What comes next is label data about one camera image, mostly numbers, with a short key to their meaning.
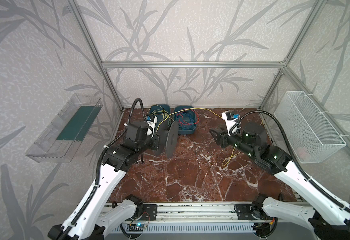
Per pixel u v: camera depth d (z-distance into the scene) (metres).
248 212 0.74
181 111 0.70
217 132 0.58
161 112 1.17
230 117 0.53
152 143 0.60
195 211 0.75
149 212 0.74
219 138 0.56
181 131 1.03
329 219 0.39
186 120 1.11
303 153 0.72
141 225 0.70
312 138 0.63
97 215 0.39
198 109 0.75
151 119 0.58
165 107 1.16
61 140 0.64
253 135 0.45
